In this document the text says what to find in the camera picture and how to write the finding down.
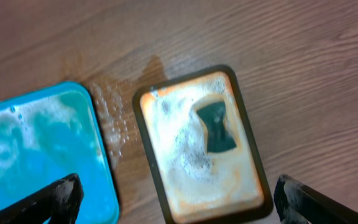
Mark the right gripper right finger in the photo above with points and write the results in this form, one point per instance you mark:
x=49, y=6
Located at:
x=298, y=203

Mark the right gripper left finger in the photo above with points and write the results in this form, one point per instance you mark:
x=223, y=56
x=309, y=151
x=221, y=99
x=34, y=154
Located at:
x=58, y=202

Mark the green yellow sponge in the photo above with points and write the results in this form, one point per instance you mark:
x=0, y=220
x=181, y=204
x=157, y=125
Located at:
x=218, y=139

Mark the teal plastic tray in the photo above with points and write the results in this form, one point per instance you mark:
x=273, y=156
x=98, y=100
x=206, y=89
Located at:
x=51, y=133

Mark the black tray with soapy water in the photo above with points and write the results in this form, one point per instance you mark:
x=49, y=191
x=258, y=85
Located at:
x=194, y=186

